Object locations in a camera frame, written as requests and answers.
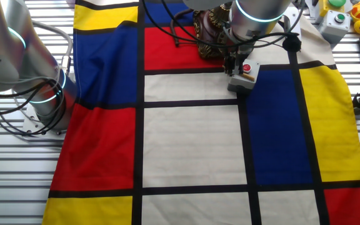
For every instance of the brown brass rotary phone base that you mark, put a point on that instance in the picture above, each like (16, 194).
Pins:
(208, 34)

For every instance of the grey box with red button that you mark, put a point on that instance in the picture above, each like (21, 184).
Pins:
(242, 85)

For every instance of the grey box with green button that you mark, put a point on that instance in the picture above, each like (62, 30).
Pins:
(334, 28)

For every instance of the colourful Mondrian pattern tablecloth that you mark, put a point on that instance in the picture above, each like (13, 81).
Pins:
(192, 147)

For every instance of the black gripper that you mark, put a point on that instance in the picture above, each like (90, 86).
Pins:
(239, 53)

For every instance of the yellow box with green button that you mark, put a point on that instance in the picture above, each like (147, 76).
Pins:
(325, 6)

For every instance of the wrist camera on grey bracket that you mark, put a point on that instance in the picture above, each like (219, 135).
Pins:
(292, 43)

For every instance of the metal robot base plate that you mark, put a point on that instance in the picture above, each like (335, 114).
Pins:
(31, 123)

